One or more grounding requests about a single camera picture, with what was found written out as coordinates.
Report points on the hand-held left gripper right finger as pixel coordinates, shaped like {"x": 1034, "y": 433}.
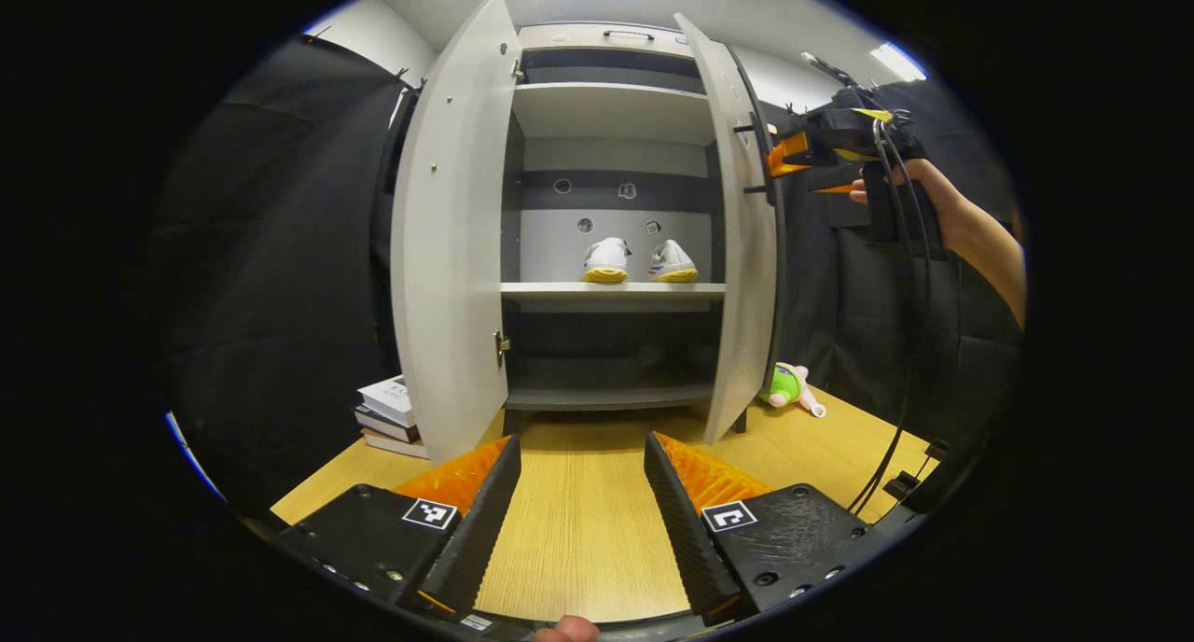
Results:
{"x": 698, "y": 530}

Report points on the black backdrop cloth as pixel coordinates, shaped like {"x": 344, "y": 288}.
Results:
{"x": 280, "y": 278}

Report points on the green pink plush toy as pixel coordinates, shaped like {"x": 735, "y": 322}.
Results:
{"x": 784, "y": 385}

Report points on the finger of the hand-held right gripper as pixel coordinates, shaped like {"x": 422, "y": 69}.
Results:
{"x": 835, "y": 188}
{"x": 790, "y": 154}

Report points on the brown book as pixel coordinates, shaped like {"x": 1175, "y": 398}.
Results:
{"x": 396, "y": 444}

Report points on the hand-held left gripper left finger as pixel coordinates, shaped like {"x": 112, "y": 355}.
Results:
{"x": 478, "y": 530}

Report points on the grey cabinet door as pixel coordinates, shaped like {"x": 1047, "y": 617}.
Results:
{"x": 742, "y": 297}
{"x": 452, "y": 250}

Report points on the grey shoe cabinet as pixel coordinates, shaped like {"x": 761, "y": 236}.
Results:
{"x": 606, "y": 110}

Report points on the dark book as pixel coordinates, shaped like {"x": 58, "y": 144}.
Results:
{"x": 382, "y": 425}

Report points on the white canvas shoe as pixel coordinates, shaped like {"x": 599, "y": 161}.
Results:
{"x": 673, "y": 261}
{"x": 606, "y": 258}

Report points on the small ceiling light panel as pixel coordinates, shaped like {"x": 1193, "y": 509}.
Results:
{"x": 897, "y": 62}

